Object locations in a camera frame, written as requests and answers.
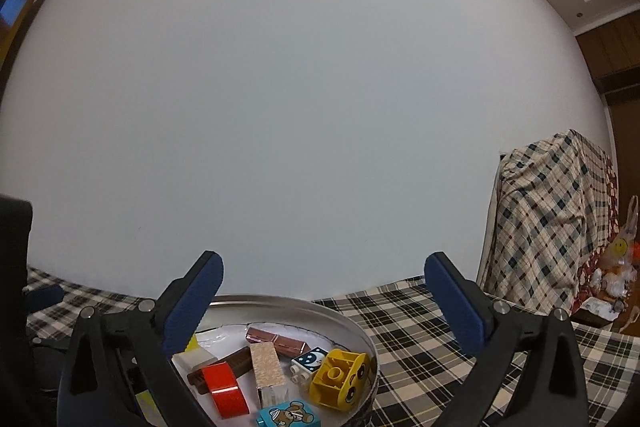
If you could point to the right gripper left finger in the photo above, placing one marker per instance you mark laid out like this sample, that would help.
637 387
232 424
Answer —
114 356

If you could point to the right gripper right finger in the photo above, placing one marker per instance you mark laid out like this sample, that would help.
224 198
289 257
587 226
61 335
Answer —
551 390

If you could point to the red tape roll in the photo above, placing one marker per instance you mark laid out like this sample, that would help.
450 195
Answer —
225 391

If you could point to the white rectangular paper box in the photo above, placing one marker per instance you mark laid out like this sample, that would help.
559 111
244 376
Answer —
270 382

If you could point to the pink brown case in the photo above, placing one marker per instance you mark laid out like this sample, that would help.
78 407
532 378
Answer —
286 346

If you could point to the cyan bear toy brick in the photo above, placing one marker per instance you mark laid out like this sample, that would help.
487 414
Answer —
296 413

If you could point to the yellow face toy brick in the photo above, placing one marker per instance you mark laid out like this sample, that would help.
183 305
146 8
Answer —
339 382

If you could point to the green white floss packet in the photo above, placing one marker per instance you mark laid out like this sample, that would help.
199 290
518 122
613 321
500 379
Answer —
149 409

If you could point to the small yellow cube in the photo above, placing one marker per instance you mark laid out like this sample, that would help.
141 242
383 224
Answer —
192 344

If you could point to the black white plaid tablecloth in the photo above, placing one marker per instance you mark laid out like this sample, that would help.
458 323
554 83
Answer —
421 364

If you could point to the yellow smiley plastic bag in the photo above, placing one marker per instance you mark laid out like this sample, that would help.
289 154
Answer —
617 262

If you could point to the round metal tin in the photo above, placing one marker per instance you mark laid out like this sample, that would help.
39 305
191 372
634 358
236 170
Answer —
222 331

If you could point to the plaid covered furniture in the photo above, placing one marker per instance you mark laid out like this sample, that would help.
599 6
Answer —
552 211

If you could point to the white moon toy brick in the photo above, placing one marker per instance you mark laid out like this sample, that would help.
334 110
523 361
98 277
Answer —
304 366

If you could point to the brown wooden door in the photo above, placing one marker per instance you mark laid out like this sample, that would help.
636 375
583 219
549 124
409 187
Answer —
13 13

